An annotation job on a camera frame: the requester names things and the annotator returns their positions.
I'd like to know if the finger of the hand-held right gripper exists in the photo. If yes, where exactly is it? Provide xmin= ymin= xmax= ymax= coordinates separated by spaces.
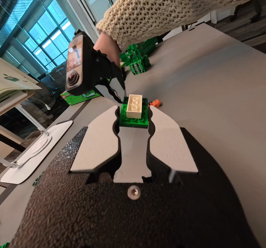
xmin=109 ymin=73 xmax=126 ymax=103
xmin=95 ymin=84 xmax=121 ymax=103

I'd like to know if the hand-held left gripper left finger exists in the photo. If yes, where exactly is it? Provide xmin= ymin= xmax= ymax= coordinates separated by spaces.
xmin=70 ymin=105 xmax=122 ymax=174

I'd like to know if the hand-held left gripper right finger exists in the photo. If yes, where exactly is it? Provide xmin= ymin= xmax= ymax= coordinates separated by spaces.
xmin=146 ymin=105 xmax=199 ymax=183

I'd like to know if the green and white lego assembly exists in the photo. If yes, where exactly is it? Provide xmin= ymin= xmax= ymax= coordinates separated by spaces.
xmin=119 ymin=94 xmax=149 ymax=129

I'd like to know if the green lego box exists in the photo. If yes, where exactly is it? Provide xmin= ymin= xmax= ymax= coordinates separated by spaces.
xmin=60 ymin=90 xmax=102 ymax=106

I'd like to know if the green lego creeper model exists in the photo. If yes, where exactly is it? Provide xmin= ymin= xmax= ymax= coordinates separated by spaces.
xmin=119 ymin=37 xmax=159 ymax=76

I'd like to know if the person's right hand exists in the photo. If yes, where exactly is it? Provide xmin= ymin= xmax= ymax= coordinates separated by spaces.
xmin=92 ymin=31 xmax=122 ymax=68

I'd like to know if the large window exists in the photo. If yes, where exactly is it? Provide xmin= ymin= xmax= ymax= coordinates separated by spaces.
xmin=0 ymin=0 xmax=76 ymax=80

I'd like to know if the instruction booklet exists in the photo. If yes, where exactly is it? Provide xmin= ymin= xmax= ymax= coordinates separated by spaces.
xmin=0 ymin=58 xmax=42 ymax=99

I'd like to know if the wooden board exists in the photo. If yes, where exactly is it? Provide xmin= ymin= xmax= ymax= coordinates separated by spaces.
xmin=0 ymin=90 xmax=36 ymax=116

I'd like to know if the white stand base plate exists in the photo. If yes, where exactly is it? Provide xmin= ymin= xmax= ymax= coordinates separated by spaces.
xmin=0 ymin=120 xmax=73 ymax=184

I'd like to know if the white cable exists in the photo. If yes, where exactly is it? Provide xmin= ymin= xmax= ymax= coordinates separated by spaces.
xmin=40 ymin=99 xmax=52 ymax=110

